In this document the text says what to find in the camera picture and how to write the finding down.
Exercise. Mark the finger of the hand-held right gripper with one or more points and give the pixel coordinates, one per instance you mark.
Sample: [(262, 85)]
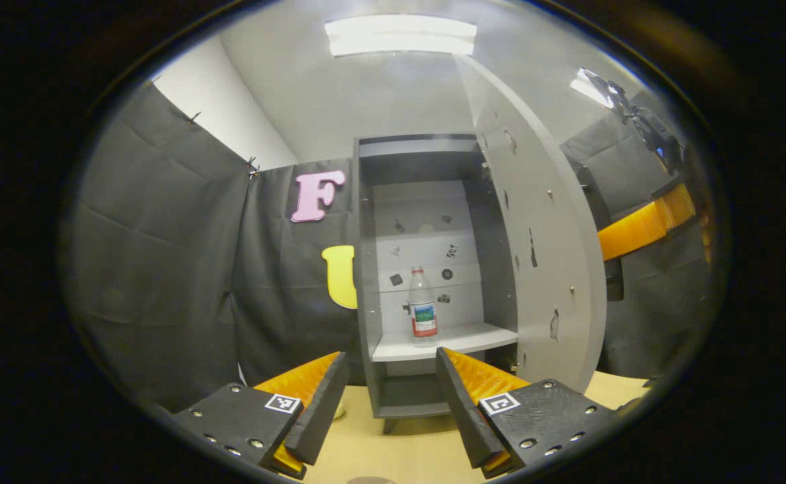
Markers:
[(635, 232)]

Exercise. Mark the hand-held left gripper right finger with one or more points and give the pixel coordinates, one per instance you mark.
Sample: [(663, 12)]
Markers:
[(460, 403)]

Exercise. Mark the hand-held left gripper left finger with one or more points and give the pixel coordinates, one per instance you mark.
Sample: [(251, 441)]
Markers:
[(322, 403)]

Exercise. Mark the grey cabinet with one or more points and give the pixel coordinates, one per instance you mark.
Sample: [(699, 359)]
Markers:
[(406, 396)]

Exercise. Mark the grey cabinet door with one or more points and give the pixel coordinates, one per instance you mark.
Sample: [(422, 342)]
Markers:
[(554, 235)]

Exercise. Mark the brown round coaster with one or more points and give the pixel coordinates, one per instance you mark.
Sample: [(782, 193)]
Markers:
[(370, 480)]

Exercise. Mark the clear plastic bottle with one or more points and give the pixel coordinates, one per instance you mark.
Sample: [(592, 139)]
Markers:
[(423, 306)]

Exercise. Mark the yellow round sponge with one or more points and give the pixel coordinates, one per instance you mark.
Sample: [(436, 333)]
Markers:
[(340, 409)]

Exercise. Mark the small ceiling light panel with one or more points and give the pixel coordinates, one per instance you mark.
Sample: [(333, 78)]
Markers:
[(584, 87)]

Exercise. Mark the black backdrop cloth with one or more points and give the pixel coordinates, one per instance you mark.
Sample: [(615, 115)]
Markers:
[(164, 255)]

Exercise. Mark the large ceiling light panel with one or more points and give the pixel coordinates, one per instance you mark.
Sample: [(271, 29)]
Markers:
[(399, 35)]

